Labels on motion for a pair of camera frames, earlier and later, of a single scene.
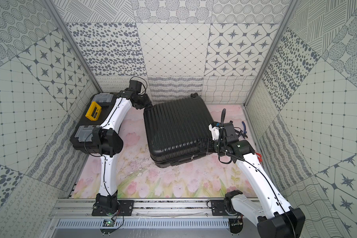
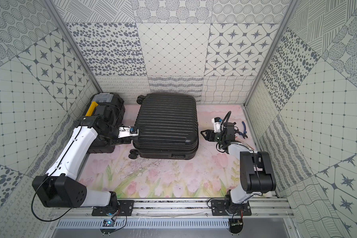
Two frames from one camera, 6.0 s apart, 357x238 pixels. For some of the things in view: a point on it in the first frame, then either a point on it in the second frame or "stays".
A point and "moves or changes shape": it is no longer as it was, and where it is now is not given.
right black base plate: (217, 208) stays
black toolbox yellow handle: (99, 106) stays
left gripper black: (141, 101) -> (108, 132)
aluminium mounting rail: (143, 207) stays
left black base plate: (125, 208) stays
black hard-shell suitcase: (177, 130) moves or changes shape
